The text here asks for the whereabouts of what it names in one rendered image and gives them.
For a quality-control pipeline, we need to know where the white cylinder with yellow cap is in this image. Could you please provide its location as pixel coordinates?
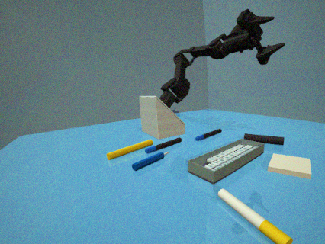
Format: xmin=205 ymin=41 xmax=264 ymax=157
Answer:
xmin=218 ymin=189 xmax=293 ymax=244

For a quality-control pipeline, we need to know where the dark grey cylinder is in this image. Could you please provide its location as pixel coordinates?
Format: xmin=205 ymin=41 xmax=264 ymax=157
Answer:
xmin=244 ymin=133 xmax=284 ymax=145

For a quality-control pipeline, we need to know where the dark grey stylus with blue tip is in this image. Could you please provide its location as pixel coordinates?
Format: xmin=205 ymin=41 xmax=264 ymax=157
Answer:
xmin=145 ymin=137 xmax=182 ymax=154
xmin=195 ymin=129 xmax=222 ymax=141

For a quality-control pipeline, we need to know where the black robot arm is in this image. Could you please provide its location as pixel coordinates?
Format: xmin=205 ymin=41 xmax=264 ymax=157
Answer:
xmin=159 ymin=24 xmax=263 ymax=108

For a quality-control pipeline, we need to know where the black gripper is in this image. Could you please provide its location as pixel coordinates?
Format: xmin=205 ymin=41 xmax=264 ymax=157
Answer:
xmin=233 ymin=9 xmax=285 ymax=65

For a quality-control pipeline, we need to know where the grey keyboard with white keys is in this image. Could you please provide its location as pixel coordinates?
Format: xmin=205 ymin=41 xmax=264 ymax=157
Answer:
xmin=188 ymin=139 xmax=265 ymax=184

